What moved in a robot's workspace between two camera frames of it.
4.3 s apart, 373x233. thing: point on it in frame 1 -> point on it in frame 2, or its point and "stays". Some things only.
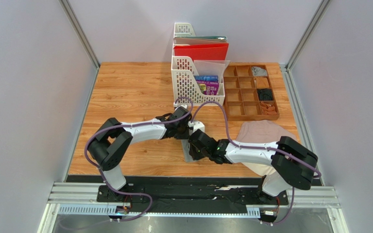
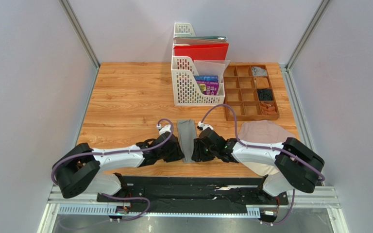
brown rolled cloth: (262, 82) stays
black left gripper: (186, 135) -> (177, 155)
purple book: (209, 88) stays
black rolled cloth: (265, 94) stays
